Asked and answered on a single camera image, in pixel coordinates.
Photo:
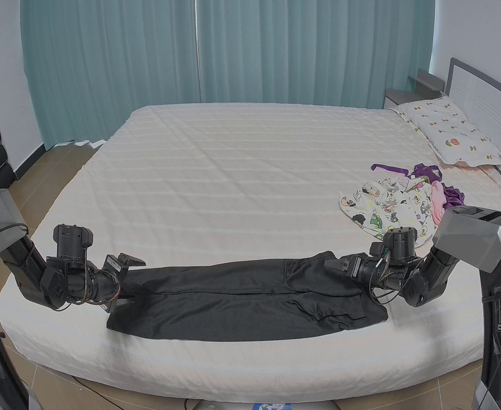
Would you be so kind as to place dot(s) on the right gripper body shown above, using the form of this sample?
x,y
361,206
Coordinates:
x,y
368,271

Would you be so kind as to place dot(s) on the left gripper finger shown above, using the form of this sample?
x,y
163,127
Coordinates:
x,y
130,262
123,303

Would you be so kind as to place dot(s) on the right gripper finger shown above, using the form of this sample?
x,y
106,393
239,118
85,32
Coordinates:
x,y
340,265

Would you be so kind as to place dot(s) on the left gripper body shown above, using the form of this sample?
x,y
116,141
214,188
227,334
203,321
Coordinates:
x,y
107,286

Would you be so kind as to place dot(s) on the black T-shirt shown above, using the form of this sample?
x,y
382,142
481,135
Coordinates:
x,y
233,305

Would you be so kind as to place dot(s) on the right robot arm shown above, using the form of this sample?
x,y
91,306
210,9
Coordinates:
x,y
468,233

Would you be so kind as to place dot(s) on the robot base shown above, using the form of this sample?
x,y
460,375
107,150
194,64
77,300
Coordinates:
x,y
272,406

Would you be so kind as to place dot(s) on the bed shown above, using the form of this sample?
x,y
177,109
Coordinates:
x,y
233,156

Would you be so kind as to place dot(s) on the white printed pyjama top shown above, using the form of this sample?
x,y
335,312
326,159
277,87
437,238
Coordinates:
x,y
378,207

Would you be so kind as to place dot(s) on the pink garment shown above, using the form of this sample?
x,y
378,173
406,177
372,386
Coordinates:
x,y
438,203

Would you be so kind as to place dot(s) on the purple garment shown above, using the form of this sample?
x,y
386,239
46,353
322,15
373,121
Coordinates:
x,y
455,197

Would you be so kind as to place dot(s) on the white printed pillow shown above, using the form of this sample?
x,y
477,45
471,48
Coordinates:
x,y
447,130

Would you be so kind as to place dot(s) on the grey bedside table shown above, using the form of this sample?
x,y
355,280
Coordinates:
x,y
428,81

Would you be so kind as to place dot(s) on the blue-green curtain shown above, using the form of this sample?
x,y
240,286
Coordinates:
x,y
319,36
113,58

